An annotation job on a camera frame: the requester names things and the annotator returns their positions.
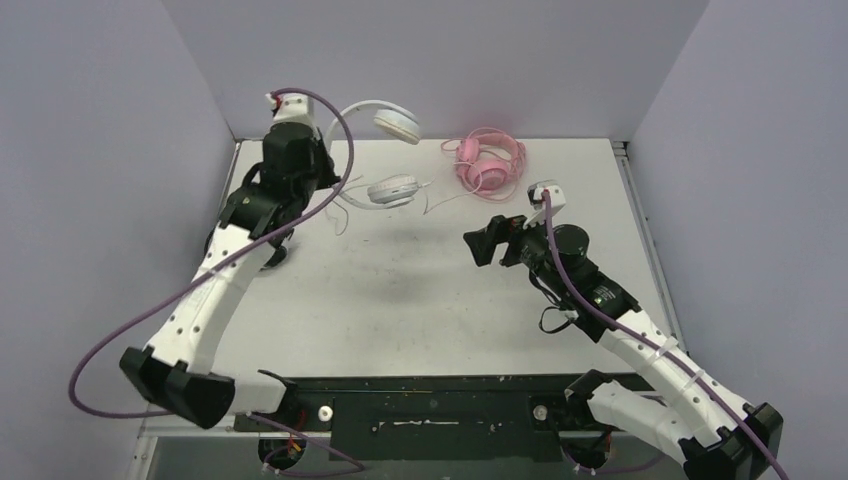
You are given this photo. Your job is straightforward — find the black white headphones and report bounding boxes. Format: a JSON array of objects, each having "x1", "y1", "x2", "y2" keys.
[{"x1": 203, "y1": 229, "x2": 294, "y2": 271}]

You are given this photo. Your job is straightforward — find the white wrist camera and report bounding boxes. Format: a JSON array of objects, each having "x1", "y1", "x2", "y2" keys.
[
  {"x1": 266, "y1": 93, "x2": 314, "y2": 127},
  {"x1": 523, "y1": 180, "x2": 566, "y2": 229}
]

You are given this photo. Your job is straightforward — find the pink headphones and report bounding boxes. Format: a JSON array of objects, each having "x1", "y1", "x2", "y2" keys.
[{"x1": 440, "y1": 127, "x2": 527, "y2": 203}]

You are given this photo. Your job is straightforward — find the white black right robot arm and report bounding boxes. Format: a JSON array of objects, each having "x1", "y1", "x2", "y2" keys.
[{"x1": 463, "y1": 215, "x2": 788, "y2": 479}]

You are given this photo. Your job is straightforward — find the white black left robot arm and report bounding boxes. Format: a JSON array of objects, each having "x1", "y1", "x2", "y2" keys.
[{"x1": 119, "y1": 122, "x2": 340, "y2": 429}]

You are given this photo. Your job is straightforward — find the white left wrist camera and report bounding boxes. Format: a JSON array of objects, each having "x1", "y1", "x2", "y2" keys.
[{"x1": 266, "y1": 93, "x2": 314, "y2": 127}]

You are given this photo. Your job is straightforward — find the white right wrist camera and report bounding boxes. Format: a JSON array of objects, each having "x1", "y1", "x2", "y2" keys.
[{"x1": 523, "y1": 180, "x2": 566, "y2": 229}]

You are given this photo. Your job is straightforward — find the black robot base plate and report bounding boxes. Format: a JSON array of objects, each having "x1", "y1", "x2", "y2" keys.
[{"x1": 268, "y1": 374, "x2": 608, "y2": 462}]

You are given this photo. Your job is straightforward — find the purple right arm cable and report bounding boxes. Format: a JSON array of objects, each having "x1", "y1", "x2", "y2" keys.
[{"x1": 539, "y1": 190, "x2": 793, "y2": 480}]

